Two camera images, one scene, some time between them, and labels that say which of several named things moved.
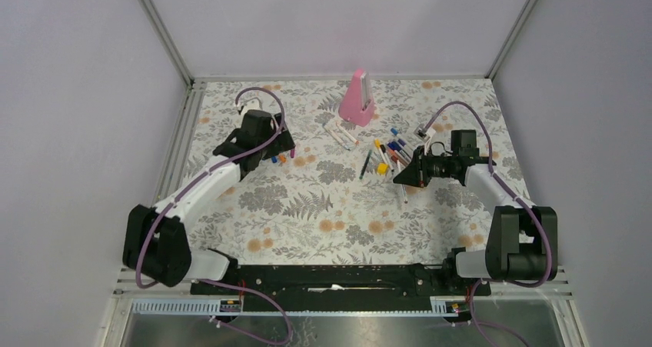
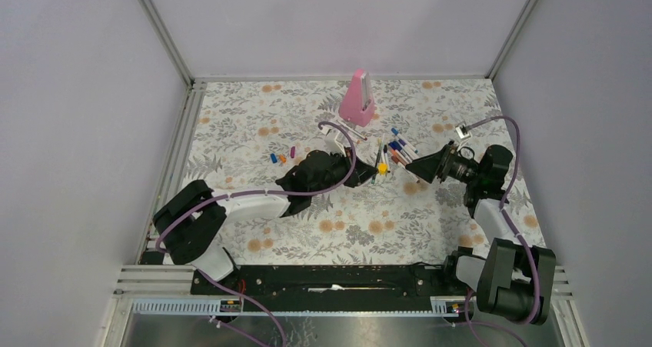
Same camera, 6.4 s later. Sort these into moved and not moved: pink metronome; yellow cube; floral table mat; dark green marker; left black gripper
Moved: left black gripper; dark green marker
Not moved: pink metronome; floral table mat; yellow cube
